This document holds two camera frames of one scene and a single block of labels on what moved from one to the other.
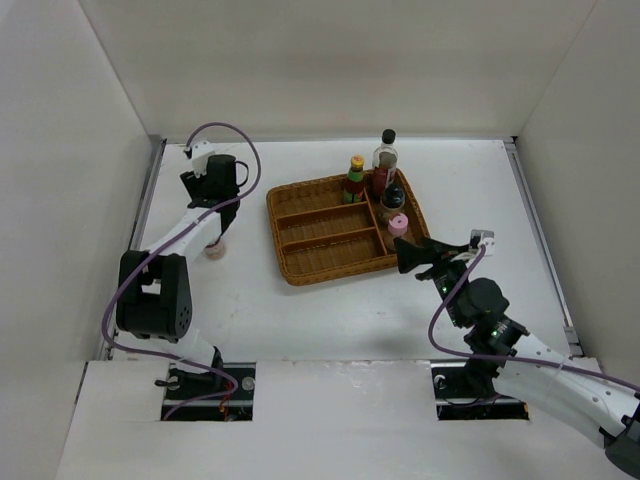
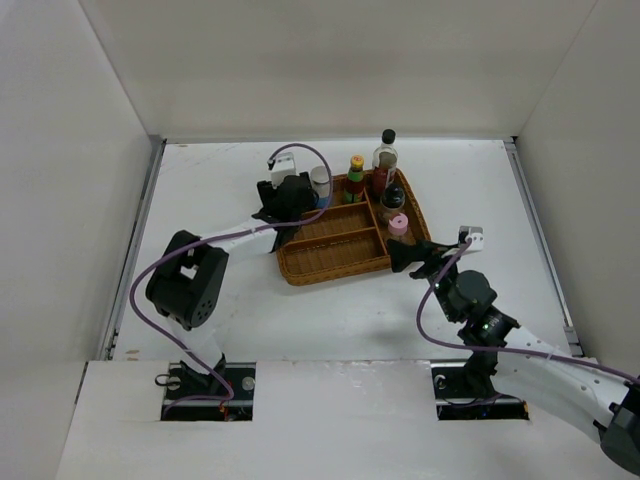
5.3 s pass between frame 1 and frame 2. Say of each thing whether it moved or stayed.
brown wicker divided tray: stayed
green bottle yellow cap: stayed
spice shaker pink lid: stayed
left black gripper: moved
